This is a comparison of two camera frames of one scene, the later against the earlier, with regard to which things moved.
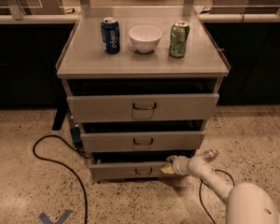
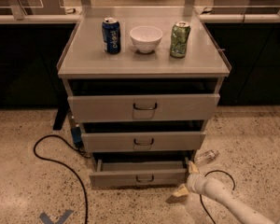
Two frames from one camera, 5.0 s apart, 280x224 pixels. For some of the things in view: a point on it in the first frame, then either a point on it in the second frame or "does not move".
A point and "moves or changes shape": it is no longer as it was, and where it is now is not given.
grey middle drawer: x=142 y=142 does not move
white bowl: x=145 y=38 does not move
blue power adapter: x=76 y=133 does not move
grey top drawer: x=143 y=107 does not move
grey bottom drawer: x=129 y=170 moves or changes shape
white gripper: x=179 y=165 to x=194 y=182
